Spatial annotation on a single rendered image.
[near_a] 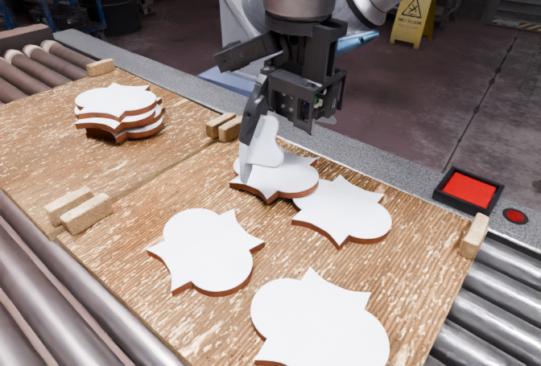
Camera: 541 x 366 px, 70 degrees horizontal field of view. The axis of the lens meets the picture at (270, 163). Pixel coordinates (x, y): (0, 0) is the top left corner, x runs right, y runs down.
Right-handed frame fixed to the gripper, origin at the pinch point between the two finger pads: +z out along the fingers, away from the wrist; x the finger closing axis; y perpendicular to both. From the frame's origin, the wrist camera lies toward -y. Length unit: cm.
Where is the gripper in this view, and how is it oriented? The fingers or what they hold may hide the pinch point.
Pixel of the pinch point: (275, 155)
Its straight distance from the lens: 54.1
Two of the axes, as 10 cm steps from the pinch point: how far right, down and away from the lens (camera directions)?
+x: 6.3, -4.6, 6.3
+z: -0.3, 7.9, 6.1
